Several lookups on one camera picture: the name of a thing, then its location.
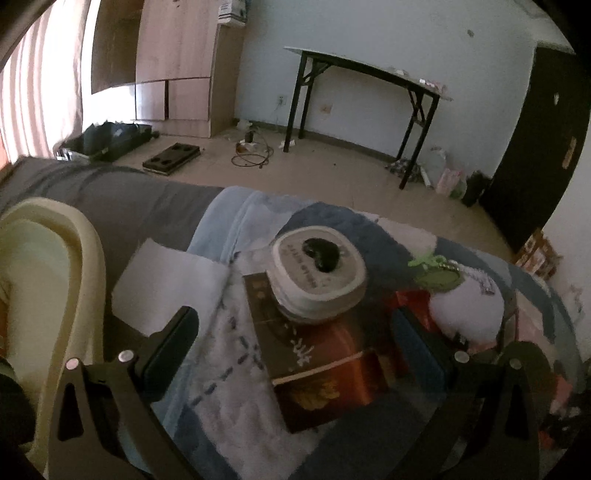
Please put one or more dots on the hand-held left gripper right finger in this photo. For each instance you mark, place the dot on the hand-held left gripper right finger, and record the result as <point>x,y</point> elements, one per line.
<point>416,351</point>

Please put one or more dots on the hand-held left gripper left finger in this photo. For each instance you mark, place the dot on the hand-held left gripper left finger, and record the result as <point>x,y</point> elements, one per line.
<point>171,342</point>

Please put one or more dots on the dark red box gold print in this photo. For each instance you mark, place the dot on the dark red box gold print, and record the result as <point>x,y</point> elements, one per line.
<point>318,364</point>

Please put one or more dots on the round white container black lid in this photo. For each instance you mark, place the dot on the round white container black lid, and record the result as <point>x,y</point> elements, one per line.
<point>318,281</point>

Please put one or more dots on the cream plastic basin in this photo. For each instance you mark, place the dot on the cream plastic basin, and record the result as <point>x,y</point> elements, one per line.
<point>55,295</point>

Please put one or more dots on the white tissue paper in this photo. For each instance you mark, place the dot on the white tissue paper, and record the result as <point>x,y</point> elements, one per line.
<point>161,286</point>

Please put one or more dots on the white plush toy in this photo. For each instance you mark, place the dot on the white plush toy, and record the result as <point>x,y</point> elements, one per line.
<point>466,314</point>

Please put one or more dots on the blue white printed blanket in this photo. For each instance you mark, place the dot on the blue white printed blanket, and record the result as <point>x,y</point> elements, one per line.
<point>240,429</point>

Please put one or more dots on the brown cardboard box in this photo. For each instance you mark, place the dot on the brown cardboard box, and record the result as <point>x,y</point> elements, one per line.
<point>538,256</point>

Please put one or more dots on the pink plastic bag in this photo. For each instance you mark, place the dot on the pink plastic bag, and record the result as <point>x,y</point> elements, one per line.
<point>450,182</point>

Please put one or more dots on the black plastic bag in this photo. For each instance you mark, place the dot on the black plastic bag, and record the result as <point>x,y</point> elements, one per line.
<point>475,189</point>

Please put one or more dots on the black foam tray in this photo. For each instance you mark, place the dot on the black foam tray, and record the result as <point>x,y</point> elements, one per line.
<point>171,158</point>

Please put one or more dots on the white plastic bag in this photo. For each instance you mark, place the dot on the white plastic bag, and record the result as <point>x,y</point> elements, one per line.
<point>434,164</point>

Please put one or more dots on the black open suitcase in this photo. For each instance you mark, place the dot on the black open suitcase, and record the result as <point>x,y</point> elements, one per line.
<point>106,138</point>

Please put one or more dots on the black door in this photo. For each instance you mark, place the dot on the black door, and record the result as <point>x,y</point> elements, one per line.
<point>540,138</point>

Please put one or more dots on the light wooden wardrobe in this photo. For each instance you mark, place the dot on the light wooden wardrobe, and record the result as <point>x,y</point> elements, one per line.
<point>175,60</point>

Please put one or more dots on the black leg folding table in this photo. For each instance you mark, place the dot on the black leg folding table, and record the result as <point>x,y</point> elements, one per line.
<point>364,69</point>

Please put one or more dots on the striped red curtain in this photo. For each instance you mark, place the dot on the striped red curtain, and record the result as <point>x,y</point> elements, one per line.
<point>41,78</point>

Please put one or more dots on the white box on wardrobe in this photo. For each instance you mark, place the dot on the white box on wardrobe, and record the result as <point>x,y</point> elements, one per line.
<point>233,11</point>

